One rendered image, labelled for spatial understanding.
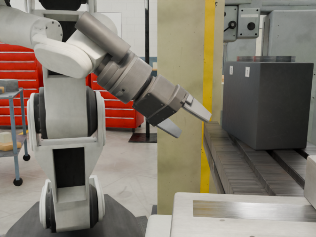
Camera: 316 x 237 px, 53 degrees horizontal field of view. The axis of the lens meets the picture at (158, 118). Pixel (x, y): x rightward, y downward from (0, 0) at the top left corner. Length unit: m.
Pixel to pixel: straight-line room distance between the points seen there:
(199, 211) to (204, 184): 1.98
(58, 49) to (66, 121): 0.31
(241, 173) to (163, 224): 0.16
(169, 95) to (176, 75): 1.50
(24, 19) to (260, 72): 0.47
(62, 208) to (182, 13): 1.46
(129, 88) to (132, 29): 8.92
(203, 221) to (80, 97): 0.63
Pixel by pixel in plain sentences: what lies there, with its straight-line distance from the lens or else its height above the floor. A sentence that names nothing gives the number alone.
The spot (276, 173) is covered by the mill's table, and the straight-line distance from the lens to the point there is 0.59.
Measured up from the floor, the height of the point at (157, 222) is 0.89.
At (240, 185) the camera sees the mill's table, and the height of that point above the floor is 0.97.
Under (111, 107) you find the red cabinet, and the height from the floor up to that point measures 0.40.
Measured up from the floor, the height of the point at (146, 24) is 1.61.
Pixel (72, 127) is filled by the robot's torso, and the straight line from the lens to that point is 0.86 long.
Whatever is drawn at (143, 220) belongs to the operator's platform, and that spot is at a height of 0.40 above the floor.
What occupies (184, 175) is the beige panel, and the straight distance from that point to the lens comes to 2.23.
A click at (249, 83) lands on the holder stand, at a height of 1.11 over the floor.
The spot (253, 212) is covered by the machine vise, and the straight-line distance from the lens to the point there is 0.28.
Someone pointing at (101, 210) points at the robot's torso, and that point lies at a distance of 1.07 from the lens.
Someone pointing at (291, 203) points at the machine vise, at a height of 1.04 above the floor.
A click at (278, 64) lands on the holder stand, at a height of 1.15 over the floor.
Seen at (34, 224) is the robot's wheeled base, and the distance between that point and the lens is 1.30.
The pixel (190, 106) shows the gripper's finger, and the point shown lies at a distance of 0.59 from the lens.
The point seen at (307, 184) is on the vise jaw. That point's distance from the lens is 0.32.
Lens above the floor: 1.16
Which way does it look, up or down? 11 degrees down
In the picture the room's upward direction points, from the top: straight up
